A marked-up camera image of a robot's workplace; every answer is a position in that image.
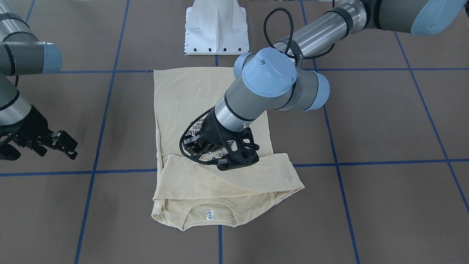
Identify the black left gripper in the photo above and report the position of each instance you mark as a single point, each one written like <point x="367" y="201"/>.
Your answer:
<point x="211" y="129"/>

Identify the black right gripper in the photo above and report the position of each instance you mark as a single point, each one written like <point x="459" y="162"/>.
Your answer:
<point x="30" y="129"/>

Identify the cream printed long-sleeve shirt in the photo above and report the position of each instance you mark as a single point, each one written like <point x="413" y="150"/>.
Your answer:
<point x="189" y="194"/>

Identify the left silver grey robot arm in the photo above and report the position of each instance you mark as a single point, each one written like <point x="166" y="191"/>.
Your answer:
<point x="271" y="79"/>

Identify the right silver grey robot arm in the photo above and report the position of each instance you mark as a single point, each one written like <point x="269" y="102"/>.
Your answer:
<point x="21" y="53"/>

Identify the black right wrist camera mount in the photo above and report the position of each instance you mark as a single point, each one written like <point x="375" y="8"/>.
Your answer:
<point x="7" y="151"/>

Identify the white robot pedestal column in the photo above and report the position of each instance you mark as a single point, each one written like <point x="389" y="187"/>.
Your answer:
<point x="216" y="27"/>

